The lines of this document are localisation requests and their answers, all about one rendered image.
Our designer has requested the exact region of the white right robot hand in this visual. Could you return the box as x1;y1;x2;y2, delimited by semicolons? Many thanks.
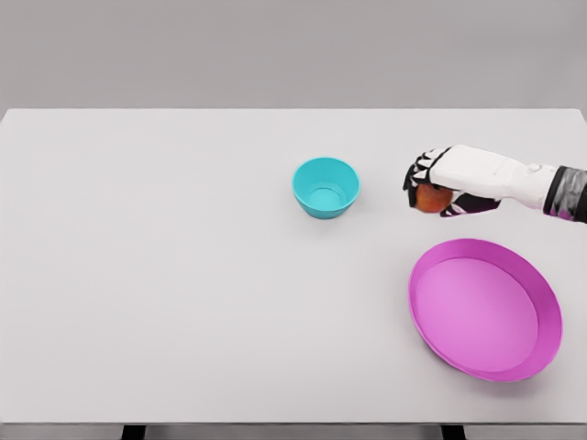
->
403;145;506;218

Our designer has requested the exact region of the red apple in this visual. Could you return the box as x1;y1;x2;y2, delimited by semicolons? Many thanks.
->
415;183;454;215

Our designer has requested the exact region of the blue bowl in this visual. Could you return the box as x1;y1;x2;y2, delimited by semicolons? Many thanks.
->
292;157;361;220

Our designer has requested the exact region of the pink plate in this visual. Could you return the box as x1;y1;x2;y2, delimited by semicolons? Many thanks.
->
407;237;564;383

